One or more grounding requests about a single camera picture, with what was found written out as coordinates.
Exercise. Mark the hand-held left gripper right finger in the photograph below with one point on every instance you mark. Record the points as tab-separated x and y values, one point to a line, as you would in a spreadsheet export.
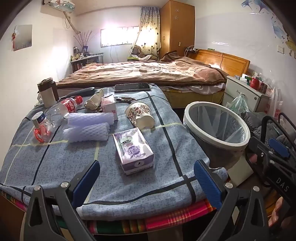
208	183

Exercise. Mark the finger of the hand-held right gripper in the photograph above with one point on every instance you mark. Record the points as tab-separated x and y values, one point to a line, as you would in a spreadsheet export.
278	146
256	148

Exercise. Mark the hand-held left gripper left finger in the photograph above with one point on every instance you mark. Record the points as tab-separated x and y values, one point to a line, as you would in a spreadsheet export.
86	178

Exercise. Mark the white round waste bin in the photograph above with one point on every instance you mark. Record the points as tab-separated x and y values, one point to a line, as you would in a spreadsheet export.
233	143

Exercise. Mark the pale foam fruit net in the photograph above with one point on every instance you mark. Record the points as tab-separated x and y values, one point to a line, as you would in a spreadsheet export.
87	133
90	119

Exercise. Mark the purple milk carton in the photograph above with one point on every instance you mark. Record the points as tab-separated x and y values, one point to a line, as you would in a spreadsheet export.
134	150

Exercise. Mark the clear plastic wrapper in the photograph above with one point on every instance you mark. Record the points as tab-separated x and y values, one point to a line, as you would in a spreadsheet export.
44	133

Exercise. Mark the clear bottle with red label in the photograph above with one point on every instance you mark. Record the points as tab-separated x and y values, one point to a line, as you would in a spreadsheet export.
62	109

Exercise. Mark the small pink carton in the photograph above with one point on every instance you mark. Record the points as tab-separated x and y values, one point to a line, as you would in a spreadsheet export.
108	106

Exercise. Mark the white yogurt cup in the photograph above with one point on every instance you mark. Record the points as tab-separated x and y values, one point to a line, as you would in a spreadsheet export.
38	118

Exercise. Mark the beige paper bag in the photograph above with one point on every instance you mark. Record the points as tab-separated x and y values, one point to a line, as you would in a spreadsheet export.
93	100

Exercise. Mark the patterned paper cup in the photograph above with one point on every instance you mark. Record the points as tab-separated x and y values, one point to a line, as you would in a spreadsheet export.
138	113

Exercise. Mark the brown snack wrapper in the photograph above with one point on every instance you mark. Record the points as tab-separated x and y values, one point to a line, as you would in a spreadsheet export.
124	99

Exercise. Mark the person's right hand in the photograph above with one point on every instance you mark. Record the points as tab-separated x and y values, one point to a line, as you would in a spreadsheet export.
281	213

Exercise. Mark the grey cushioned chair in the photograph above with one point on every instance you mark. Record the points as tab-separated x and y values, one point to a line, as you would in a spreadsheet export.
256	122

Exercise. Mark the white cardboard box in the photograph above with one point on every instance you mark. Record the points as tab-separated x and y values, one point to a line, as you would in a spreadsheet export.
240	171

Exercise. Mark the white plastic bag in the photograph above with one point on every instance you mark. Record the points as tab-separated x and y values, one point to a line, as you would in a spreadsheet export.
276	104

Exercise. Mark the green plastic bag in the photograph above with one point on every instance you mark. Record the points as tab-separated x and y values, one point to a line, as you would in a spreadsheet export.
238	104

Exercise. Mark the clear bin liner bag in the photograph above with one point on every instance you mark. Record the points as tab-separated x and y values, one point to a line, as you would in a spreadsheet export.
215	120

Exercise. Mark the white nightstand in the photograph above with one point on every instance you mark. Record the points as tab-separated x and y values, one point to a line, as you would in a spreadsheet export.
245	92

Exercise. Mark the colourful striped cloth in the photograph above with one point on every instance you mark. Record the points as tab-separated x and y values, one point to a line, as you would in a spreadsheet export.
161	217

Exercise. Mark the pink patterned box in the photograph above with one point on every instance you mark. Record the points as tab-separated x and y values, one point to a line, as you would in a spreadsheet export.
263	87

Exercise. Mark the red jar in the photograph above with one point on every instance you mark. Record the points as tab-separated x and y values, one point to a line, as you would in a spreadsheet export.
255	83

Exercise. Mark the black glasses case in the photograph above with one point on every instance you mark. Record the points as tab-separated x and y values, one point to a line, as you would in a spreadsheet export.
78	91

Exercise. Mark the wooden bed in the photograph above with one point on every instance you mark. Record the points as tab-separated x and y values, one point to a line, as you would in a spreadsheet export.
231	61

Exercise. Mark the brown and cream mug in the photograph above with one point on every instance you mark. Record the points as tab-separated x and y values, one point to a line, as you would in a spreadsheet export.
47	95

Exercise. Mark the black smartphone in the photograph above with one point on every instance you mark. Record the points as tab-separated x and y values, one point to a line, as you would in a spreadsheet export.
131	87

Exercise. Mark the cluttered shelf desk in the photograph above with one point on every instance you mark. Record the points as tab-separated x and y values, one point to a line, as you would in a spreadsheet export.
85	60

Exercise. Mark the power strip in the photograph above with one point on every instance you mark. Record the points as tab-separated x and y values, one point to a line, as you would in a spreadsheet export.
192	49

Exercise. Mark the brown blanket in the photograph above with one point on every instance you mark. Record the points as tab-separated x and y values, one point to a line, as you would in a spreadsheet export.
143	71

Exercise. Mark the teddy bear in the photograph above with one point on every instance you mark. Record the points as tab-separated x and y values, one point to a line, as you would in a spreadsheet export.
137	52

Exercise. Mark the decorative branches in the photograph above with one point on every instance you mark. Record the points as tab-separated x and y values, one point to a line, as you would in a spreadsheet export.
84	38

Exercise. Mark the window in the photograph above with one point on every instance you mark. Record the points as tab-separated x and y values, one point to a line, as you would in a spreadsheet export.
118	37

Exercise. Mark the wooden wardrobe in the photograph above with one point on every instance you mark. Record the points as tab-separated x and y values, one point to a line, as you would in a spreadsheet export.
175	27

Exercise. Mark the patterned curtain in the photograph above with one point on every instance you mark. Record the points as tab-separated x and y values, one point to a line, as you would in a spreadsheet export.
149	30

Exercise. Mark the white wall switch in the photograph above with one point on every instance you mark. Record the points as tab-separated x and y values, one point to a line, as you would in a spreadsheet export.
280	49

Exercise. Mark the cartoon wall sticker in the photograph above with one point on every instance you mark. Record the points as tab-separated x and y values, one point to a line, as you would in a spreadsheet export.
284	32

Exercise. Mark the wall poster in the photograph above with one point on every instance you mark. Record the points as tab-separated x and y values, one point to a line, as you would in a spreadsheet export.
22	37

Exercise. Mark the wall air conditioner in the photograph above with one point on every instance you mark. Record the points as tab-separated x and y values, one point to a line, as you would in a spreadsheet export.
59	4

